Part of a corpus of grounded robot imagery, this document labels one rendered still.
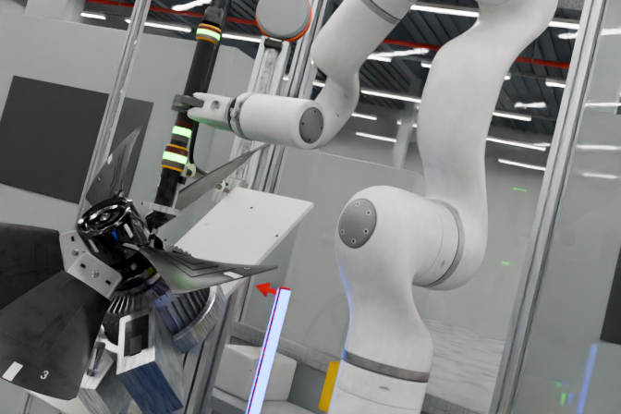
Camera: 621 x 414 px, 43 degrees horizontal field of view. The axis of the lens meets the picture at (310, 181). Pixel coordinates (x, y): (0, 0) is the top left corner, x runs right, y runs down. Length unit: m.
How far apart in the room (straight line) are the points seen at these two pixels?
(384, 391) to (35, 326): 0.68
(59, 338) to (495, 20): 0.90
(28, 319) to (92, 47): 2.77
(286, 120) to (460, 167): 0.35
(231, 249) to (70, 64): 2.51
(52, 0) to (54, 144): 3.91
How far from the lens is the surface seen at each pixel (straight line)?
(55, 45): 4.28
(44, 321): 1.49
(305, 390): 2.15
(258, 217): 1.88
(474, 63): 1.08
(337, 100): 1.38
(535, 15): 1.16
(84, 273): 1.56
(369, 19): 1.26
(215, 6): 1.58
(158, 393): 1.50
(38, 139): 4.19
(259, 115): 1.35
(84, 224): 1.60
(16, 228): 1.74
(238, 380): 2.02
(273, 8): 2.29
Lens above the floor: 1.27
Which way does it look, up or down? 4 degrees up
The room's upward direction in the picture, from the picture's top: 14 degrees clockwise
